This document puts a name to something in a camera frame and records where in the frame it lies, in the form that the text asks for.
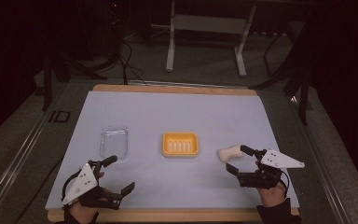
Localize metal floor rail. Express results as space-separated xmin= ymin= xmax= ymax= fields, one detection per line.
xmin=287 ymin=91 xmax=353 ymax=224
xmin=0 ymin=82 xmax=71 ymax=220

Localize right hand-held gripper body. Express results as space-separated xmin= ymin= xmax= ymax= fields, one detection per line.
xmin=237 ymin=148 xmax=306 ymax=190

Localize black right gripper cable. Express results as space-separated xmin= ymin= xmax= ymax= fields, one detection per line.
xmin=279 ymin=169 xmax=291 ymax=195

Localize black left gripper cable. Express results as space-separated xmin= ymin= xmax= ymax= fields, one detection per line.
xmin=61 ymin=172 xmax=79 ymax=202

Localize white soap bar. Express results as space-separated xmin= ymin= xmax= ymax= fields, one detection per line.
xmin=216 ymin=145 xmax=244 ymax=163

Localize black metal stand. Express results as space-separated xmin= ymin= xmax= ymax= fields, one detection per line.
xmin=249 ymin=18 xmax=313 ymax=126
xmin=35 ymin=43 xmax=108 ymax=112

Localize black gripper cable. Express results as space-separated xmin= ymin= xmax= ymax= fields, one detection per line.
xmin=61 ymin=172 xmax=79 ymax=202
xmin=279 ymin=169 xmax=291 ymax=195

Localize light blue table mat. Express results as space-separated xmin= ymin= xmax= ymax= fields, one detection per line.
xmin=45 ymin=90 xmax=300 ymax=210

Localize person's left hand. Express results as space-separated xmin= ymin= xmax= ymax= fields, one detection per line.
xmin=69 ymin=171 xmax=114 ymax=224

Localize yellow soap dish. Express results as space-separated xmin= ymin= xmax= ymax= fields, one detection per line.
xmin=161 ymin=132 xmax=200 ymax=158

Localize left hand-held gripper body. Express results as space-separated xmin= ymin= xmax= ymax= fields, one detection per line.
xmin=61 ymin=159 xmax=123 ymax=210

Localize black floor cables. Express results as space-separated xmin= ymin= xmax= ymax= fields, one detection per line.
xmin=105 ymin=0 xmax=148 ymax=86

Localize white metal stand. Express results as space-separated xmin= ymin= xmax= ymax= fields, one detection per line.
xmin=165 ymin=0 xmax=258 ymax=78

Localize person's right hand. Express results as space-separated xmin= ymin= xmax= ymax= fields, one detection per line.
xmin=256 ymin=182 xmax=288 ymax=208

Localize clear plastic soap dish lid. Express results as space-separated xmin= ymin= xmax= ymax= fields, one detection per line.
xmin=98 ymin=125 xmax=130 ymax=160

